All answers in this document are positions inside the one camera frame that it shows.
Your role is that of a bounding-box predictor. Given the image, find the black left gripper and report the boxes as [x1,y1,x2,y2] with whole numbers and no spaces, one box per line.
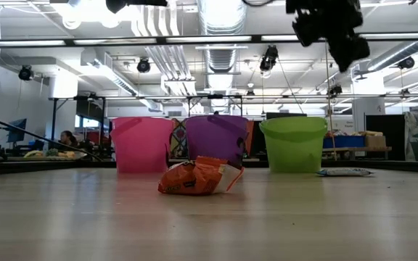
[105,0,168,15]

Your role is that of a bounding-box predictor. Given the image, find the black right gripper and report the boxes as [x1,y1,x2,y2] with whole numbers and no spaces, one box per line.
[284,0,372,73]

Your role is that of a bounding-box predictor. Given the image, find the blue white candy bar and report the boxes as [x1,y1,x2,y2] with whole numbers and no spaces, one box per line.
[316,167,375,178]

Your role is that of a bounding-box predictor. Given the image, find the orange candy packet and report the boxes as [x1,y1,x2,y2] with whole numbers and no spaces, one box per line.
[157,155,245,196]

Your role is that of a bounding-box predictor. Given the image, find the white LED light bar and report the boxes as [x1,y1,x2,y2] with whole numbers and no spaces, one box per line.
[0,39,67,47]
[73,38,157,46]
[261,33,350,41]
[164,35,253,44]
[359,32,418,40]

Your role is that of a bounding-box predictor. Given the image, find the black partition board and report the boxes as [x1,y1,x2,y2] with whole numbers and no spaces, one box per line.
[365,114,406,161]

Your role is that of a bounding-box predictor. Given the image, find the blue storage bin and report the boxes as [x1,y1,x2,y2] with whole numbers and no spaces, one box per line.
[323,135,366,149]

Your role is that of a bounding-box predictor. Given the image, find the cardboard box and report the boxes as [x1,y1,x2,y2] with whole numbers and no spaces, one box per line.
[364,134,387,149]

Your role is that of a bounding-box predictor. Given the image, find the gray workbench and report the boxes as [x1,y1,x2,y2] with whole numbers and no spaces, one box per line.
[323,146,393,161]

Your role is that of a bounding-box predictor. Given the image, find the green plastic bucket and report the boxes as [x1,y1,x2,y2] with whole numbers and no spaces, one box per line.
[259,115,329,173]

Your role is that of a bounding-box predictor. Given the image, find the orange panel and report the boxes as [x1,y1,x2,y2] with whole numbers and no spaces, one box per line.
[244,120,255,155]

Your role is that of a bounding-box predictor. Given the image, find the colourful patterned panel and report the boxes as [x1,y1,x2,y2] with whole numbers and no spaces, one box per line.
[170,118,189,160]

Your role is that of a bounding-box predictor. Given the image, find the pink plastic bucket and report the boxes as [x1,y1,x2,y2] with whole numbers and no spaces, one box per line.
[110,116,176,174]

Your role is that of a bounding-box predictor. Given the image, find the purple plastic bucket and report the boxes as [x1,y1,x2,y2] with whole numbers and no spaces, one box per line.
[183,115,249,166]

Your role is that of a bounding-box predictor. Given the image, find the person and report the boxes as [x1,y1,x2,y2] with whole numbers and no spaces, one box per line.
[58,130,86,152]

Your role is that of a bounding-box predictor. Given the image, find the black computer monitor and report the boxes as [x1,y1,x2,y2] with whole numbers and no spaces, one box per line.
[7,117,28,144]

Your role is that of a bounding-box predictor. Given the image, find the silver ventilation duct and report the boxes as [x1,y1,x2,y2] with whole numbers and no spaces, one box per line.
[366,38,418,73]
[196,0,249,115]

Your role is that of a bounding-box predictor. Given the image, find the white rectangular air duct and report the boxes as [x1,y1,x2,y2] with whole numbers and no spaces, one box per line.
[80,49,165,112]

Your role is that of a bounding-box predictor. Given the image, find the black aluminium rig frame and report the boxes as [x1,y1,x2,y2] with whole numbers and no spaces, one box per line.
[0,30,418,171]

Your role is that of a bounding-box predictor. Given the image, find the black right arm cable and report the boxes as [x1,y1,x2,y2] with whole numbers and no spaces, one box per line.
[241,0,275,7]

